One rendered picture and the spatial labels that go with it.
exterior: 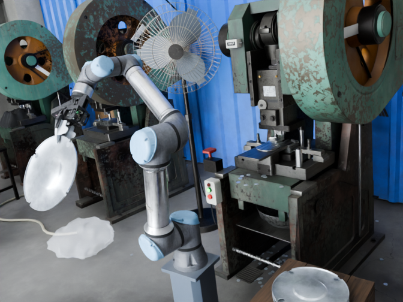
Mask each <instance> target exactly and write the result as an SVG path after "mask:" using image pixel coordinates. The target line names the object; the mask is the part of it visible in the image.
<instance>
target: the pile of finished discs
mask: <svg viewBox="0 0 403 302"><path fill-rule="evenodd" d="M349 295H350V292H349V288H348V286H347V284H346V283H345V282H344V280H343V279H340V278H339V277H338V275H336V274H335V273H333V272H331V271H328V270H325V269H322V268H316V267H297V268H292V269H291V270H290V271H285V272H283V273H281V274H280V275H278V276H277V277H276V279H275V280H274V281H273V284H272V297H273V301H274V302H349Z"/></svg>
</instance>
